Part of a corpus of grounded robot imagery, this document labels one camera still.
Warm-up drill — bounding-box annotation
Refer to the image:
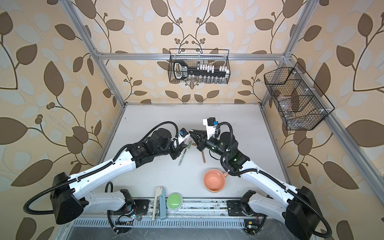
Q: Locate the right black wire basket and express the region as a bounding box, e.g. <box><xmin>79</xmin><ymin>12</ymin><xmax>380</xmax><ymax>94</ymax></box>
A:
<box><xmin>264</xmin><ymin>63</ymin><xmax>335</xmax><ymax>131</ymax></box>

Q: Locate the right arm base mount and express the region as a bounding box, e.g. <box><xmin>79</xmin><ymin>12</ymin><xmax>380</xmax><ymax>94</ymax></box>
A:
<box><xmin>227</xmin><ymin>200</ymin><xmax>266</xmax><ymax>218</ymax></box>

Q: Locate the green pen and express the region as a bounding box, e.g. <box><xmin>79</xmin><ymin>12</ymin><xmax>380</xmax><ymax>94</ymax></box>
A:
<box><xmin>178</xmin><ymin>149</ymin><xmax>187</xmax><ymax>166</ymax></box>

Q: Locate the rear black wire basket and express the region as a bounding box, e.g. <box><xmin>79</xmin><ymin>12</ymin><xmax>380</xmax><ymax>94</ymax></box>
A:
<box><xmin>168</xmin><ymin>48</ymin><xmax>231</xmax><ymax>85</ymax></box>

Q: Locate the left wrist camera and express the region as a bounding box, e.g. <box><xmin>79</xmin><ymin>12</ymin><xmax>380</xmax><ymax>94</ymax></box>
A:
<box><xmin>178</xmin><ymin>128</ymin><xmax>191</xmax><ymax>145</ymax></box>

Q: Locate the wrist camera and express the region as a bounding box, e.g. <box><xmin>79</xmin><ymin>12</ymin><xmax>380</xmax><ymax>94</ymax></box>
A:
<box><xmin>178</xmin><ymin>128</ymin><xmax>191</xmax><ymax>145</ymax></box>
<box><xmin>203</xmin><ymin>117</ymin><xmax>221</xmax><ymax>140</ymax></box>

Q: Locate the orange pen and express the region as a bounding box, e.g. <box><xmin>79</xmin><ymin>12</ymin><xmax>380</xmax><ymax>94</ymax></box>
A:
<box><xmin>201</xmin><ymin>151</ymin><xmax>206</xmax><ymax>163</ymax></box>

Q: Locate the beige blue flat tool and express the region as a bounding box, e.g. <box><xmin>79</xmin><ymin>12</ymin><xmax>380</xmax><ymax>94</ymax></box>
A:
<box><xmin>152</xmin><ymin>187</ymin><xmax>167</xmax><ymax>222</ymax></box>

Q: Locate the peach ceramic mug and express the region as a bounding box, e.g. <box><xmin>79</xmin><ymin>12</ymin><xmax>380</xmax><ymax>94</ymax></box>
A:
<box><xmin>203</xmin><ymin>169</ymin><xmax>229</xmax><ymax>193</ymax></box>

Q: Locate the black wire basket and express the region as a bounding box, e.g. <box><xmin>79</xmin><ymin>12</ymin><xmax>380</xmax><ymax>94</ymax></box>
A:
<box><xmin>264</xmin><ymin>63</ymin><xmax>335</xmax><ymax>131</ymax></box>
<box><xmin>168</xmin><ymin>48</ymin><xmax>231</xmax><ymax>85</ymax></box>

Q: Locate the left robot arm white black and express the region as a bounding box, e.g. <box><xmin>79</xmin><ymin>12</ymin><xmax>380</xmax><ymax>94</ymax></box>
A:
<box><xmin>23</xmin><ymin>123</ymin><xmax>190</xmax><ymax>225</ymax></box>

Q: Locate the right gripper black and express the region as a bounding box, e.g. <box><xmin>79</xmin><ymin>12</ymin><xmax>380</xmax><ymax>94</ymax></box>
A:
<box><xmin>189</xmin><ymin>131</ymin><xmax>228</xmax><ymax>161</ymax></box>

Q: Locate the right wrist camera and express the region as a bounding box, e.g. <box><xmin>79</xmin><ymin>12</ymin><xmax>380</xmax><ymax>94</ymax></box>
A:
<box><xmin>203</xmin><ymin>117</ymin><xmax>221</xmax><ymax>140</ymax></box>

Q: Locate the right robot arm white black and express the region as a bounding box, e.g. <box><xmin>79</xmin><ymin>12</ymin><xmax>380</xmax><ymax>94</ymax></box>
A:
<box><xmin>189</xmin><ymin>119</ymin><xmax>333</xmax><ymax>240</ymax></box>

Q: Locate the black white remote tool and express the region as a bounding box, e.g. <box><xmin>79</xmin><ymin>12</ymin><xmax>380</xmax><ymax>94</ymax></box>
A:
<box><xmin>171</xmin><ymin>60</ymin><xmax>231</xmax><ymax>82</ymax></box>

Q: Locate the green round button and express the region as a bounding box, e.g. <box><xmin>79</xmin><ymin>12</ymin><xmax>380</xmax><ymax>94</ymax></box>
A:
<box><xmin>167</xmin><ymin>193</ymin><xmax>183</xmax><ymax>211</ymax></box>

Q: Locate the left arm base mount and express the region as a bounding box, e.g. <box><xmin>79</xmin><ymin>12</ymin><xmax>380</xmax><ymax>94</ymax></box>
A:
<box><xmin>109</xmin><ymin>197</ymin><xmax>150</xmax><ymax>217</ymax></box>

